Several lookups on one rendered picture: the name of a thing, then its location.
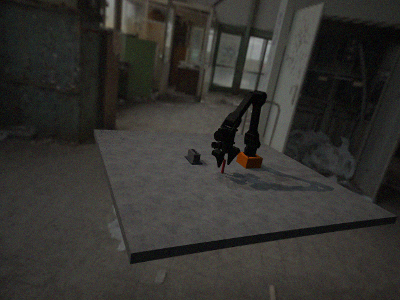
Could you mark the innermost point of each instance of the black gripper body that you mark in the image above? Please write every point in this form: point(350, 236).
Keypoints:
point(227, 147)

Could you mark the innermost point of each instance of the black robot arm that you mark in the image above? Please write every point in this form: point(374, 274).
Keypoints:
point(229, 127)

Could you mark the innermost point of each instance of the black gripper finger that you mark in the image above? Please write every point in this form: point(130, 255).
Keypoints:
point(219, 161)
point(230, 157)

